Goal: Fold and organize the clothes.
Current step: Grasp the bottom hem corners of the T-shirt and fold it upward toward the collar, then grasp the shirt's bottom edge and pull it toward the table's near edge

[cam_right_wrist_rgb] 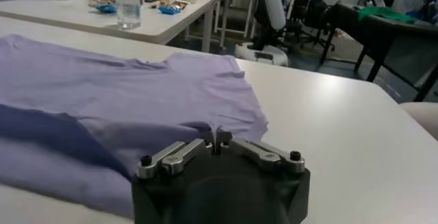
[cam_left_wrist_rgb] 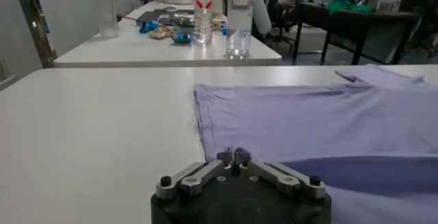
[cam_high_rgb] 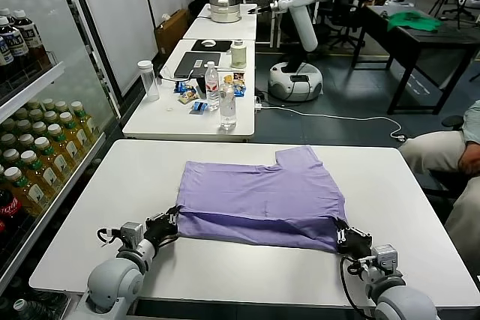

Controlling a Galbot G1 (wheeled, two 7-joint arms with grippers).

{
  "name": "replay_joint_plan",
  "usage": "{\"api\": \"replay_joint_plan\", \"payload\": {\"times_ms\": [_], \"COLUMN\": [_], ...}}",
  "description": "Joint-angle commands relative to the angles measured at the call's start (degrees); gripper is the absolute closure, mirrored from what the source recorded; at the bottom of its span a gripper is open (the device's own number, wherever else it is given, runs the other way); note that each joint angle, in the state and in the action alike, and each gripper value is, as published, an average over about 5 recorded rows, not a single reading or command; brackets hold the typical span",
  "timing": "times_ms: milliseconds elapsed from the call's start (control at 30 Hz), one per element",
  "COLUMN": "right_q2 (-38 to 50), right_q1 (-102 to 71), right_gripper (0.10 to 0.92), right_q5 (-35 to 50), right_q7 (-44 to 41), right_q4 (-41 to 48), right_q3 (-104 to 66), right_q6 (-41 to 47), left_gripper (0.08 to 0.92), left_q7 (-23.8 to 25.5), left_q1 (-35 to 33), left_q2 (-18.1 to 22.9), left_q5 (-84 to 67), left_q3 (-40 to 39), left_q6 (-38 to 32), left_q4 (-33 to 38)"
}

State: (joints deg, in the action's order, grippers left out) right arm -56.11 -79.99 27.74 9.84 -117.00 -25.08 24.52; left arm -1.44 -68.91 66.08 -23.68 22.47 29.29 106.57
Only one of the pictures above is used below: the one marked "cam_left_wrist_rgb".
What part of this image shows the purple t-shirt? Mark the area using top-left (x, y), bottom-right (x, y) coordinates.
top-left (194, 63), bottom-right (438, 224)

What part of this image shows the fridge door frame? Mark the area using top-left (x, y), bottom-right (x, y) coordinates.
top-left (9, 0), bottom-right (57, 69)

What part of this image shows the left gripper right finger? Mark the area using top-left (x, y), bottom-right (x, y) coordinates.
top-left (235, 147), bottom-right (326, 200)

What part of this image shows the yellow snack packet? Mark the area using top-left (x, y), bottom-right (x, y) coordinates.
top-left (149, 26), bottom-right (176, 40)

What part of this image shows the green cloth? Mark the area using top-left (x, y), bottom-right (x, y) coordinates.
top-left (328, 0), bottom-right (376, 16)

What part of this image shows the black office chair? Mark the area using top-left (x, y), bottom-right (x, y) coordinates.
top-left (398, 0), bottom-right (438, 59)

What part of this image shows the red label water bottle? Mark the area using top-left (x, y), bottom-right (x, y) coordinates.
top-left (193, 0), bottom-right (215, 46)

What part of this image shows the beige jar with lid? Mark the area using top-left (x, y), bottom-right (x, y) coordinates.
top-left (211, 0), bottom-right (225, 21)

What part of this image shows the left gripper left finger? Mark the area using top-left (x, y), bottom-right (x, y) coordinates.
top-left (155, 147), bottom-right (237, 201)

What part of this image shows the tall clear tumbler white lid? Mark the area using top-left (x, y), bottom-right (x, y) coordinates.
top-left (88, 0), bottom-right (120, 39)

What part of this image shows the black table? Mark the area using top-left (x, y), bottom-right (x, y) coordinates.
top-left (292, 2), bottom-right (422, 66)

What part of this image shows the dark grey laptop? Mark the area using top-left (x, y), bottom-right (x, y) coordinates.
top-left (136, 5), bottom-right (196, 27)

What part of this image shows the white humanoid robot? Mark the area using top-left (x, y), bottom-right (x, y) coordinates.
top-left (251, 0), bottom-right (292, 36)

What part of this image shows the clear unlabelled plastic bottle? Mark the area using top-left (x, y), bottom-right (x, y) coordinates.
top-left (225, 0), bottom-right (255, 59)

